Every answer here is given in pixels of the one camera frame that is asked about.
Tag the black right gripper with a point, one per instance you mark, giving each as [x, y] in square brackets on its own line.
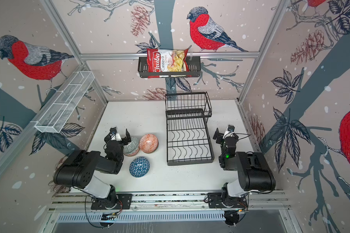
[227, 138]

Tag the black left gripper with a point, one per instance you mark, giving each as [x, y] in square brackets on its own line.
[117, 141]

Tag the blue geometric patterned bowl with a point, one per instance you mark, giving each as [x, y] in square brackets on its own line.
[139, 167]

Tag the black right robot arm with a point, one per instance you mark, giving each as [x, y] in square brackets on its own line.
[253, 172]

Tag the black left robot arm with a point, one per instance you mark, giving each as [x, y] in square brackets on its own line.
[78, 171]

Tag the black two-tier dish rack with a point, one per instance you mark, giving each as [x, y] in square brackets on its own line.
[188, 140]

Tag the grey green patterned bowl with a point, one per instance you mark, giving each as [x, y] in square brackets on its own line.
[132, 148]

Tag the red cassava chips bag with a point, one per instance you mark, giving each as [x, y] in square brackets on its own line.
[162, 60]

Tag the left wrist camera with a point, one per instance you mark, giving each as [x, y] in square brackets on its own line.
[113, 133]

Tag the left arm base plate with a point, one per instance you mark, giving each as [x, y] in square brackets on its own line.
[112, 202]

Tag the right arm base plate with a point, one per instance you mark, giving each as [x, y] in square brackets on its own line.
[217, 200]

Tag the black wall basket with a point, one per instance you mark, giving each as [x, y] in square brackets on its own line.
[194, 66]

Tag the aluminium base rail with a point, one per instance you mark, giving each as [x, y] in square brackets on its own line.
[198, 200]

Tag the white mesh wall shelf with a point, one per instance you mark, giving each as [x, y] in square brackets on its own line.
[67, 99]

